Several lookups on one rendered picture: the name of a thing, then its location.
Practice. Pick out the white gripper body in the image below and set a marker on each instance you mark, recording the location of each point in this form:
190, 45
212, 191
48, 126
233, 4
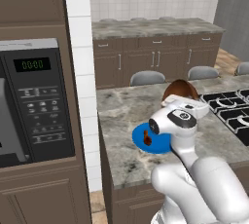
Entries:
176, 99

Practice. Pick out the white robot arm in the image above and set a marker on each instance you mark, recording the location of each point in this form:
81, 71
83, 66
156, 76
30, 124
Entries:
207, 185

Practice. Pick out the blue round plate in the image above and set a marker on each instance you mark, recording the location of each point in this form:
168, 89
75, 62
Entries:
157, 145

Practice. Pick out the brown chicken drumstick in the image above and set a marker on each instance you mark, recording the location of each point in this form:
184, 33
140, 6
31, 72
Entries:
147, 139

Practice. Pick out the brown wooden bowl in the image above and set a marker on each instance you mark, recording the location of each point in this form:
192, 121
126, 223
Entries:
180, 88

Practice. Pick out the grey chair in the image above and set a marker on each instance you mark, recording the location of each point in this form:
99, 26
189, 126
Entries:
243, 68
147, 78
203, 72

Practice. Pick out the brown cupboard run marble top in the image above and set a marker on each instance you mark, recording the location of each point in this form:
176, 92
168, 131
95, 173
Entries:
155, 49

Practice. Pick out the black gas hob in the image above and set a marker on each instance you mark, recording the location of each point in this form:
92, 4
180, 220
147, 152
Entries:
231, 111

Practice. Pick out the brown island cupboard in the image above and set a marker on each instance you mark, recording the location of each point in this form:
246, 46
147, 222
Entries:
133, 205

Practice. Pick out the black microwave oven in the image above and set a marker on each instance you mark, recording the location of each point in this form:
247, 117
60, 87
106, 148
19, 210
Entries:
39, 104

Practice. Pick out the brown low cupboard door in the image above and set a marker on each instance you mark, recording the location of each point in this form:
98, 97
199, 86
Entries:
39, 198

